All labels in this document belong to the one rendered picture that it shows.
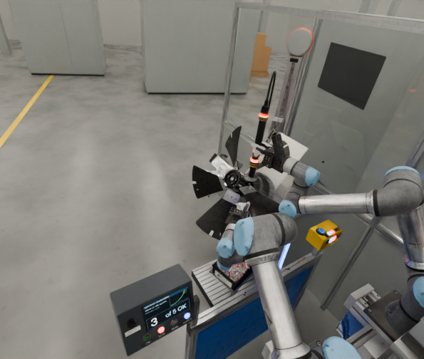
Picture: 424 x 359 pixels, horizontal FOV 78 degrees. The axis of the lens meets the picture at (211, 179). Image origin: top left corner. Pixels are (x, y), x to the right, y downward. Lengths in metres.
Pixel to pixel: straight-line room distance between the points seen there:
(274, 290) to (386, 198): 0.49
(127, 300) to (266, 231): 0.50
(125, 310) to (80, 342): 1.44
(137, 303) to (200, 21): 6.18
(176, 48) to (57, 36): 3.09
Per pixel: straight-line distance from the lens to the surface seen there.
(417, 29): 1.71
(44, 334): 2.47
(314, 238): 1.58
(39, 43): 8.36
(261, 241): 0.86
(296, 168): 1.22
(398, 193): 1.08
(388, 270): 2.05
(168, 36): 6.56
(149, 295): 0.96
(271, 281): 0.87
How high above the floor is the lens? 2.07
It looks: 35 degrees down
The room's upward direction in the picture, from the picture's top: 6 degrees clockwise
